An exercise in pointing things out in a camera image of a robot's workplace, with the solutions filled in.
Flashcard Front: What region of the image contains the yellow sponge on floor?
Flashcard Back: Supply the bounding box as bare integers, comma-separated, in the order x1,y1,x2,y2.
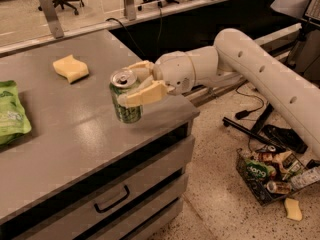
284,198,303,221

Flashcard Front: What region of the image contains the green bag in basket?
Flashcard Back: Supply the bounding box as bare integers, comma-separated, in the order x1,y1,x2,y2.
245,159,277,181

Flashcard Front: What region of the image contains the yellow sponge on table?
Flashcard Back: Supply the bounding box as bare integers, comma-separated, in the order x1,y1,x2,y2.
53,55,89,84

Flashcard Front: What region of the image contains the metal post centre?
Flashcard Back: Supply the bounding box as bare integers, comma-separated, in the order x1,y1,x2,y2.
123,0,136,21

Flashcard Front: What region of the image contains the black drawer handle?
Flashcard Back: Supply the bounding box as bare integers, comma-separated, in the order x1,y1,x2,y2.
94,185,130,214

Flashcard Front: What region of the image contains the metal post left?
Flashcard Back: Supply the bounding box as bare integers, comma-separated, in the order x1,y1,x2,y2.
39,0,64,39

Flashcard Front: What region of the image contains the black rolling stand base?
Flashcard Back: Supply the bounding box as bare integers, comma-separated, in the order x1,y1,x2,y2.
222,103,284,148

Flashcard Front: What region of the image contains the green soda can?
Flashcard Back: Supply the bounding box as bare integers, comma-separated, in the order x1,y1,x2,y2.
109,69,142,124

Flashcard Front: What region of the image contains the green snack bag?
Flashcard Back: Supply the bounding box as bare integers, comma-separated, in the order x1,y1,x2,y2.
0,80,32,146

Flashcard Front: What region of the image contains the metal post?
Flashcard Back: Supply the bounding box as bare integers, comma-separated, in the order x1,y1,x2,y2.
39,0,64,39
123,0,136,21

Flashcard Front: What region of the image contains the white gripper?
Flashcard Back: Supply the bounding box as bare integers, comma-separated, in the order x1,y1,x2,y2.
117,51,195,108

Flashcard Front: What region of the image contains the black wire basket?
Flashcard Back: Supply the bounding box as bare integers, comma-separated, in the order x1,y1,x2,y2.
236,149,306,206

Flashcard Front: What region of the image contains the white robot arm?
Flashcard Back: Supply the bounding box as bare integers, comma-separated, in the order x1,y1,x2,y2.
117,28,320,156

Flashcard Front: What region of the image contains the black power cable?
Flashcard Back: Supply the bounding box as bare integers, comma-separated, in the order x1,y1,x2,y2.
234,83,265,121

